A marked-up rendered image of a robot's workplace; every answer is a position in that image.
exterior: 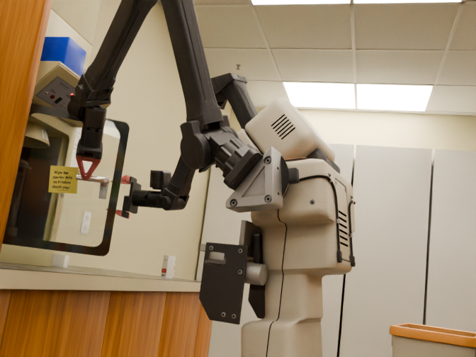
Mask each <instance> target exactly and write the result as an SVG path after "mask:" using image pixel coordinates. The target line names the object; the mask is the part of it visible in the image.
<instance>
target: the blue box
mask: <svg viewBox="0 0 476 357"><path fill-rule="evenodd" d="M85 58H86V51H85V50H84V49H83V48H82V47H80V46H79V45H78V44H77V43H76V42H74V41H73V40H72V39H71V38H70V37H45V40H44V44H43V48H42V54H41V58H40V61H60V62H61V63H63V64H64V65H65V66H67V67H68V68H70V69H71V70H72V71H73V72H75V73H76V74H77V75H79V76H80V77H81V75H82V74H83V69H84V63H85Z"/></svg>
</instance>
